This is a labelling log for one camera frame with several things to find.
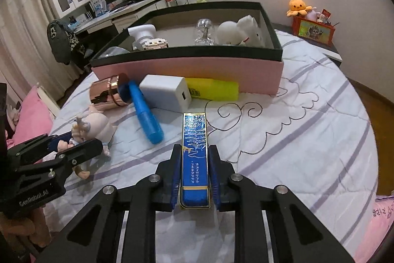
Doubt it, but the white bed rail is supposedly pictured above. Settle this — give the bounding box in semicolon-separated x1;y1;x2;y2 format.
35;83;60;117

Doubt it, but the pink pillow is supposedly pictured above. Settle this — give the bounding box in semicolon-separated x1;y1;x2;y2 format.
12;86;54;146

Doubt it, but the blue and gold slim box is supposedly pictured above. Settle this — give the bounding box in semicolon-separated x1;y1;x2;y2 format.
178;111;213;210

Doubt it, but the rose gold cylinder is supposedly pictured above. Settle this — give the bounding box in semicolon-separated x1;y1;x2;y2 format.
89;72;133;108

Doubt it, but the orange octopus plush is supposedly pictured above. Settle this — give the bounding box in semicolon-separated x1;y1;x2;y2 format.
286;0;313;18

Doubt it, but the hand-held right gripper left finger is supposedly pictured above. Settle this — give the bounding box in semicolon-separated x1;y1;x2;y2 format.
34;144;183;263

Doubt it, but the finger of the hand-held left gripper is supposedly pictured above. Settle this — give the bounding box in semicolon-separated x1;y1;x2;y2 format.
17;139;104;186
6;132;75;166

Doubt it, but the pink blanket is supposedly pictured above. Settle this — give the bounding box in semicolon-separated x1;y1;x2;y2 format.
354;193;394;263

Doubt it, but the striped white quilt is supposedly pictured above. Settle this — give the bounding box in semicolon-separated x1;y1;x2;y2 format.
49;30;379;263

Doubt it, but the blue and white carton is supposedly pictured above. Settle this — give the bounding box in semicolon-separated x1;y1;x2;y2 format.
92;0;107;17

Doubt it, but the yellow highlighter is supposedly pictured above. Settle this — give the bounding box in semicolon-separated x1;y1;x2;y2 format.
185;77;240;102

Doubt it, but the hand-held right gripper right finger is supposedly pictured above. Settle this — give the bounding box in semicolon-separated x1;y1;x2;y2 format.
209;144;354;263

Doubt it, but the purple plush toy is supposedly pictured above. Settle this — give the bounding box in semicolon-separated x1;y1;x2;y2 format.
305;7;321;21

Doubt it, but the beige curtain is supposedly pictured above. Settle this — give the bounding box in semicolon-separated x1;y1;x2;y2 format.
0;0;66;103

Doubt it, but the white charger block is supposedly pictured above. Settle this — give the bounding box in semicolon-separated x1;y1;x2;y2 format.
139;74;192;112

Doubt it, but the brown soft toy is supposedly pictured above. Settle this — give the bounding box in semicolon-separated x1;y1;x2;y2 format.
0;208;53;254

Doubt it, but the white desk with drawers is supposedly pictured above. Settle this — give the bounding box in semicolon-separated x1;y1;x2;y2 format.
72;0;170;35

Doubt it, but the pink box with black rim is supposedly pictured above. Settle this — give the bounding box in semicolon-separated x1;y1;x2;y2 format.
90;1;284;96

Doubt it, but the red card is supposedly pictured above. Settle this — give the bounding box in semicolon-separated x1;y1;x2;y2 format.
320;8;333;24

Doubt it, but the pink building block model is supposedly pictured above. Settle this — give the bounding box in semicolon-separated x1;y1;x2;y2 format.
143;38;169;50

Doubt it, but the white rabbit toy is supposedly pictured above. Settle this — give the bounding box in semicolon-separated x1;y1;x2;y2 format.
214;15;266;47

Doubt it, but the clear plastic bottle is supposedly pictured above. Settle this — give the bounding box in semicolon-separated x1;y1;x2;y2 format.
194;18;215;46

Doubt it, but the blue plastic tube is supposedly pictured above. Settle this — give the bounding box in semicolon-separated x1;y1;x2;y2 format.
118;80;164;145

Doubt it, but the orange storage box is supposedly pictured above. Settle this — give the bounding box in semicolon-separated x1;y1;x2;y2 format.
292;15;335;46

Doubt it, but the pink pig doll figure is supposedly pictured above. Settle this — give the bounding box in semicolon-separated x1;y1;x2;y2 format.
58;104;116;180

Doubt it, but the black patterned jacket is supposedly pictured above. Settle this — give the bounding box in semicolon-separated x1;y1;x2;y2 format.
47;19;87;66

